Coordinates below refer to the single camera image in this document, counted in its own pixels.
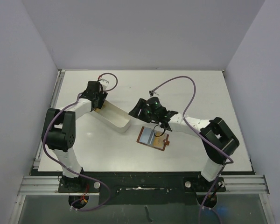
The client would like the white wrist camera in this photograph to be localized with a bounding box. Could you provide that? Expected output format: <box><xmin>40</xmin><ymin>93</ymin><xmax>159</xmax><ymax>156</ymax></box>
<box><xmin>99</xmin><ymin>79</ymin><xmax>109</xmax><ymax>91</ymax></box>
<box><xmin>149</xmin><ymin>90</ymin><xmax>160</xmax><ymax>98</ymax></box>

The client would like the aluminium front rail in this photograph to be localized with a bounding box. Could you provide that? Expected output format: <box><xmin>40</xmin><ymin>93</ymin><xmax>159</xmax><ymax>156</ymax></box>
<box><xmin>18</xmin><ymin>175</ymin><xmax>269</xmax><ymax>196</ymax></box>

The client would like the aluminium rail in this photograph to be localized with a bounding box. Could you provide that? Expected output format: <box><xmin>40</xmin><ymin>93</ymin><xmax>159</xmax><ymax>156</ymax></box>
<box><xmin>18</xmin><ymin>175</ymin><xmax>269</xmax><ymax>196</ymax></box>
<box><xmin>32</xmin><ymin>70</ymin><xmax>65</xmax><ymax>169</ymax></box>

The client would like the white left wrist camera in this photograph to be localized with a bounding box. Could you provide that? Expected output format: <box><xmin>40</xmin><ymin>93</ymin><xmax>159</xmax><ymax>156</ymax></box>
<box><xmin>99</xmin><ymin>79</ymin><xmax>109</xmax><ymax>91</ymax></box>

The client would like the brown leather card holder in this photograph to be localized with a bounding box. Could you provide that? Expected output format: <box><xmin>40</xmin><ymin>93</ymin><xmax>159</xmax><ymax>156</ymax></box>
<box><xmin>136</xmin><ymin>126</ymin><xmax>170</xmax><ymax>151</ymax></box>

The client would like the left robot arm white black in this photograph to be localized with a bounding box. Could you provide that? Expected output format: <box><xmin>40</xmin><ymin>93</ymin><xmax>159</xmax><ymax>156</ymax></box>
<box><xmin>42</xmin><ymin>79</ymin><xmax>109</xmax><ymax>192</ymax></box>

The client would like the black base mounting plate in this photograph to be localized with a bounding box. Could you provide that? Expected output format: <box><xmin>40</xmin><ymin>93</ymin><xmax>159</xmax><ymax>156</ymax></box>
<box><xmin>29</xmin><ymin>171</ymin><xmax>227</xmax><ymax>206</ymax></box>

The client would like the white oblong plastic tray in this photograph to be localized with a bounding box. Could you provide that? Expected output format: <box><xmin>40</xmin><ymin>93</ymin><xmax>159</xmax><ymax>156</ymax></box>
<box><xmin>91</xmin><ymin>100</ymin><xmax>131</xmax><ymax>133</ymax></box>

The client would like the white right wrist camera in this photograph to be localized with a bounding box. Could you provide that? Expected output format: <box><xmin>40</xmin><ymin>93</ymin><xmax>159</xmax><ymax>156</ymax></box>
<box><xmin>149</xmin><ymin>90</ymin><xmax>160</xmax><ymax>98</ymax></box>

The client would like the aluminium left side rail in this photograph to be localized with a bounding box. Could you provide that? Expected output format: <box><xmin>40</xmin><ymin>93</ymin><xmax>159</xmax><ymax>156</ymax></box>
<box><xmin>32</xmin><ymin>70</ymin><xmax>65</xmax><ymax>169</ymax></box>

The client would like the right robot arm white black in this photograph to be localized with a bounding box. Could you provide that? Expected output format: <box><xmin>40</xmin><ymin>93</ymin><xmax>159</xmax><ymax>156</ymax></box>
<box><xmin>128</xmin><ymin>97</ymin><xmax>240</xmax><ymax>191</ymax></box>

